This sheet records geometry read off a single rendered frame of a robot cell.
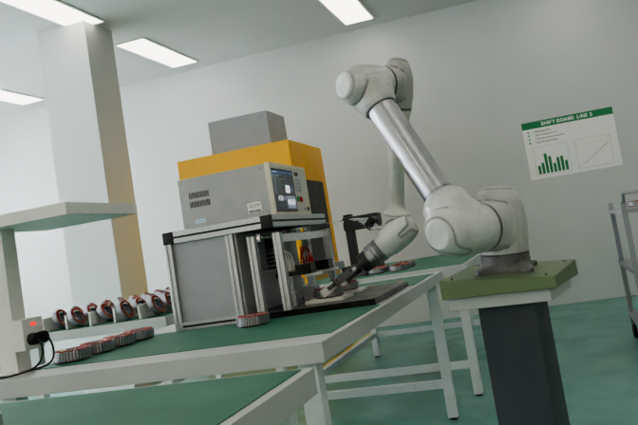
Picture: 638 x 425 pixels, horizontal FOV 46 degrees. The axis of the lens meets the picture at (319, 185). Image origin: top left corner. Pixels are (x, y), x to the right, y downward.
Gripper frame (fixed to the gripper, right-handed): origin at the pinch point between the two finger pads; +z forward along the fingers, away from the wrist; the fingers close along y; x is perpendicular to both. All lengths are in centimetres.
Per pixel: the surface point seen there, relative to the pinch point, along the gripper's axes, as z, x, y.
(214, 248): 18.8, -36.7, 20.8
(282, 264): 1.6, -15.9, 20.4
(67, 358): 54, -26, 78
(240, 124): 82, -209, -371
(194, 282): 33, -32, 21
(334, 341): -19, 19, 87
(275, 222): -5.2, -29.5, 18.3
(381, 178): 34, -112, -532
